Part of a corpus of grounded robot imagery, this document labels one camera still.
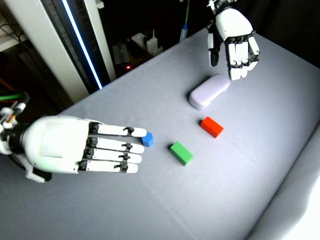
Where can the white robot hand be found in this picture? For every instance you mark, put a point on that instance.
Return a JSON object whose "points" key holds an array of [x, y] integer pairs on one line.
{"points": [[233, 23], [57, 140]]}

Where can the blue hexagonal block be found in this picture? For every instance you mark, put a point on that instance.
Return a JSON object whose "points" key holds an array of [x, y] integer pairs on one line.
{"points": [[148, 139]]}

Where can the green rectangular block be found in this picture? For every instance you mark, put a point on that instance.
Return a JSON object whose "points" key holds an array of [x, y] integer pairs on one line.
{"points": [[181, 152]]}

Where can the red rectangular block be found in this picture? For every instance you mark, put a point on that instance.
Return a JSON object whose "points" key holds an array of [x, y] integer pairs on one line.
{"points": [[211, 126]]}

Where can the white column with blue light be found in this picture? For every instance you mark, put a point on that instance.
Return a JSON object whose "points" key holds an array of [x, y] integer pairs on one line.
{"points": [[37, 37]]}

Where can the white power adapter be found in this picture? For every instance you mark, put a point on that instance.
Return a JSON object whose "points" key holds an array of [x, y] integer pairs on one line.
{"points": [[153, 46]]}

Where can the grey table cloth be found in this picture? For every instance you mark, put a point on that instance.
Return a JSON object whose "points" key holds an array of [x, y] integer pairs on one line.
{"points": [[150, 195]]}

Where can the small white box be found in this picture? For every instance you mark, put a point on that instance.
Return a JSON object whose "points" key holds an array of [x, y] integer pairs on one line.
{"points": [[138, 39]]}

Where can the lilac oblong case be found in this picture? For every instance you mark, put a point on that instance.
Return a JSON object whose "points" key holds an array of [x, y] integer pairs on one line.
{"points": [[208, 91]]}

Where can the grey power strip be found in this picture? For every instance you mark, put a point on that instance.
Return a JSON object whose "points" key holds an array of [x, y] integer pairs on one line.
{"points": [[120, 55]]}

